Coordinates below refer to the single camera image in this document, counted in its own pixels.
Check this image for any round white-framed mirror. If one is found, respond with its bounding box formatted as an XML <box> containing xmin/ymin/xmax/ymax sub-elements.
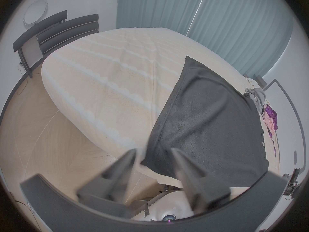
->
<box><xmin>23</xmin><ymin>0</ymin><xmax>49</xmax><ymax>28</ymax></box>

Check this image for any black cable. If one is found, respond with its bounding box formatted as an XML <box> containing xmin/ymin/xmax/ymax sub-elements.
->
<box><xmin>15</xmin><ymin>61</ymin><xmax>42</xmax><ymax>96</ymax></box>

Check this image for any black chest of drawers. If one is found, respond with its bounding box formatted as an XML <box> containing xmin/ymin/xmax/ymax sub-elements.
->
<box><xmin>12</xmin><ymin>10</ymin><xmax>100</xmax><ymax>78</ymax></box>

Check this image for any grey garment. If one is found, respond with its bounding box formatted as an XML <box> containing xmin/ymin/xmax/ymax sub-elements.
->
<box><xmin>244</xmin><ymin>87</ymin><xmax>267</xmax><ymax>113</ymax></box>

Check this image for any black T-shirt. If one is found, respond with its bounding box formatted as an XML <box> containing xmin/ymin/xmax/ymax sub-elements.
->
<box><xmin>140</xmin><ymin>55</ymin><xmax>270</xmax><ymax>188</ymax></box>

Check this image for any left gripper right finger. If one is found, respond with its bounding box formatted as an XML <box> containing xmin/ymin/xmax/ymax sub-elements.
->
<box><xmin>170</xmin><ymin>147</ymin><xmax>231</xmax><ymax>210</ymax></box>

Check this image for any bed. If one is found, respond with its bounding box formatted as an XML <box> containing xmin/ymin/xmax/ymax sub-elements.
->
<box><xmin>40</xmin><ymin>27</ymin><xmax>305</xmax><ymax>190</ymax></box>

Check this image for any grey bedside table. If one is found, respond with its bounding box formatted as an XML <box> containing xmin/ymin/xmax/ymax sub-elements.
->
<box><xmin>242</xmin><ymin>73</ymin><xmax>267</xmax><ymax>88</ymax></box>

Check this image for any purple garment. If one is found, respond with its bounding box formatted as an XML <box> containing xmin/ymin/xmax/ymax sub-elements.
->
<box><xmin>264</xmin><ymin>105</ymin><xmax>278</xmax><ymax>130</ymax></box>

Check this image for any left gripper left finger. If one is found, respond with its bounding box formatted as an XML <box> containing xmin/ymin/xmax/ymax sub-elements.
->
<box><xmin>76</xmin><ymin>148</ymin><xmax>137</xmax><ymax>203</ymax></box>

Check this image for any pink garment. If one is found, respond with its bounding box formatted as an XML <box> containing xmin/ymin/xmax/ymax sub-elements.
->
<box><xmin>262</xmin><ymin>111</ymin><xmax>276</xmax><ymax>137</ymax></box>

